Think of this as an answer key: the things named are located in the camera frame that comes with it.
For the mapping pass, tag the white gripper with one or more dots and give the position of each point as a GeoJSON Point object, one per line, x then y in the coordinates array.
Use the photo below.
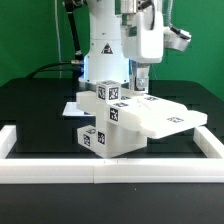
{"type": "Point", "coordinates": [142, 41]}

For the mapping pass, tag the white chair back frame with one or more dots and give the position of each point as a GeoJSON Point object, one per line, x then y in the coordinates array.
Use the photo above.
{"type": "Point", "coordinates": [149, 115]}

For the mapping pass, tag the white U-shaped fence frame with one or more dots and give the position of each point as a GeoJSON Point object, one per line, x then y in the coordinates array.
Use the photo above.
{"type": "Point", "coordinates": [161, 170]}

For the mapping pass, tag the white marker sheet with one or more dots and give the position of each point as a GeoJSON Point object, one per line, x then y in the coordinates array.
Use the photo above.
{"type": "Point", "coordinates": [71, 110]}

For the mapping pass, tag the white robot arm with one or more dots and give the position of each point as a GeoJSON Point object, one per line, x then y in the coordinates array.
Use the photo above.
{"type": "Point", "coordinates": [105, 59]}

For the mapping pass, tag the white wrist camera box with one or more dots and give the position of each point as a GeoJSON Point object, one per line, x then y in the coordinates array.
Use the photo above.
{"type": "Point", "coordinates": [176, 39]}

